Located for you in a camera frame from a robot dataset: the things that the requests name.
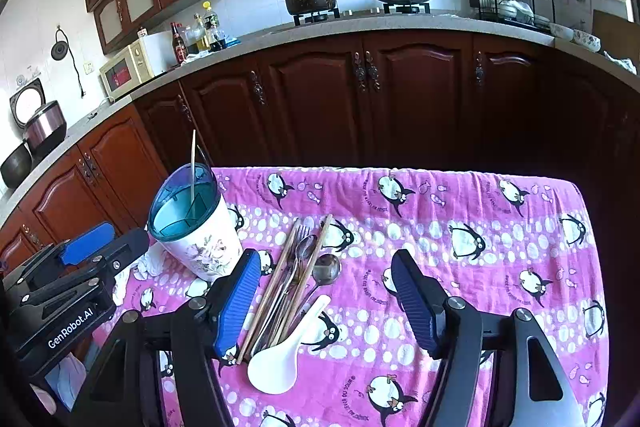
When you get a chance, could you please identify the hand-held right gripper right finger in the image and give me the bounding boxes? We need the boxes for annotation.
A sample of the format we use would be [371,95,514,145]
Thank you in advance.
[391,250,587,427]

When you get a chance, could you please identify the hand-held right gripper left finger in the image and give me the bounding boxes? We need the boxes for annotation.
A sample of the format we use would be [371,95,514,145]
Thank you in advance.
[75,250,262,427]

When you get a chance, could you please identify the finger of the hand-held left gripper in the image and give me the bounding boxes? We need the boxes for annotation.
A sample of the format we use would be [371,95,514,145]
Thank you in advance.
[5,222,117,288]
[20,229,151,308]

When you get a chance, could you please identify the brown wooden chopstick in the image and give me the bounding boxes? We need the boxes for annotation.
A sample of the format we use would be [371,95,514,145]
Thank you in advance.
[276,215,333,344]
[238,224,293,362]
[247,218,301,355]

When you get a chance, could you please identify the white floral utensil holder cup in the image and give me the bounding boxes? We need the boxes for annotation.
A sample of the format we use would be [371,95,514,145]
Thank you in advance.
[147,163,244,282]

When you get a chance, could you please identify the white ceramic soup spoon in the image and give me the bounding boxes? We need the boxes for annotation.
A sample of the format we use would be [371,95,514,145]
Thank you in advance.
[247,294,332,394]

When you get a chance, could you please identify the metal spoon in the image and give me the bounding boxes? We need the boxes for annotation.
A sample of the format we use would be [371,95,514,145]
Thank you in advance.
[279,253,342,340]
[267,234,318,349]

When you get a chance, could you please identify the metal fork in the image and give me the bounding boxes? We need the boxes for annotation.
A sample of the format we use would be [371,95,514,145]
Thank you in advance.
[252,225,312,354]

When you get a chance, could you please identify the pink penguin printed cloth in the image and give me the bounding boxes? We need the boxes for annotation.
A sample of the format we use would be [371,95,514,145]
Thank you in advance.
[112,164,608,427]

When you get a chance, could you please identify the black inner pot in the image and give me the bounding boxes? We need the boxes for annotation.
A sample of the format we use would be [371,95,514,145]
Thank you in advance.
[0,142,34,190]

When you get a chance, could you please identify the rice cooker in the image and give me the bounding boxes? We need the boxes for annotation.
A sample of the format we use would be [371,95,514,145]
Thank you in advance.
[9,77,67,158]

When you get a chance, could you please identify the cream microwave oven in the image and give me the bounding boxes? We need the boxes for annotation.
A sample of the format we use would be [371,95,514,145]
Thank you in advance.
[99,31,173,98]

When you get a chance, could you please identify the dark sauce bottle red label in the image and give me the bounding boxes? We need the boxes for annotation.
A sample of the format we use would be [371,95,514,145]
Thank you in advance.
[170,23,189,66]

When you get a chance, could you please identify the wooden base cabinets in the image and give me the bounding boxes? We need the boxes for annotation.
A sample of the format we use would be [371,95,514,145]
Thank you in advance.
[0,29,640,268]

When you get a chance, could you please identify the yellow oil bottle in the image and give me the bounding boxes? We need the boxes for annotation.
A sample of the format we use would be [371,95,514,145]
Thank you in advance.
[192,14,211,54]

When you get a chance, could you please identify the gas stove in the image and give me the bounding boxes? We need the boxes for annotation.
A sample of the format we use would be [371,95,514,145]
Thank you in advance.
[292,4,432,26]

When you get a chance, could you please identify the floral patterned bowl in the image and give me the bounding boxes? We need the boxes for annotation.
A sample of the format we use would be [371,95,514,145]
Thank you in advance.
[572,29,601,52]

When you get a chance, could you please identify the white rag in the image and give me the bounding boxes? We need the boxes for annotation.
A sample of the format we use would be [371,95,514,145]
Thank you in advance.
[602,51,638,75]

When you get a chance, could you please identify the wooden cutting board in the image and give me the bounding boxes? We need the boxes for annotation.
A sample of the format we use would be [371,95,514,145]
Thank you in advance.
[592,9,633,62]

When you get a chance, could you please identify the black round hanging cable device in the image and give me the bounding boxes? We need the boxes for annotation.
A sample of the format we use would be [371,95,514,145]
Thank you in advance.
[51,26,86,98]

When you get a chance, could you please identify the black wire dish rack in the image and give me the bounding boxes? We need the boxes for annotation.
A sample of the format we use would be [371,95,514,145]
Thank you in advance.
[467,0,555,30]

